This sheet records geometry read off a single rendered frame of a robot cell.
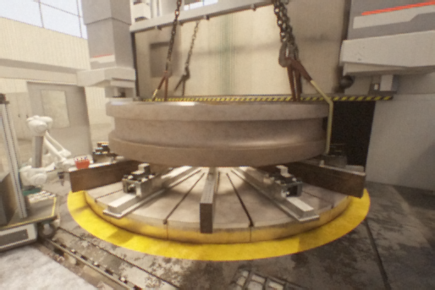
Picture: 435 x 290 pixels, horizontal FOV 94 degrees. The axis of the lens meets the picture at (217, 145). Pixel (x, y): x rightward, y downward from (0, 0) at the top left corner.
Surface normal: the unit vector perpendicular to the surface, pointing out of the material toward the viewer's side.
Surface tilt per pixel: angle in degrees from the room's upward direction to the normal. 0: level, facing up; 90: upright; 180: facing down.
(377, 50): 90
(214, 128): 90
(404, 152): 90
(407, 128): 90
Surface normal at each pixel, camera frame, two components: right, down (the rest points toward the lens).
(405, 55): -0.46, 0.18
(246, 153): 0.16, 0.20
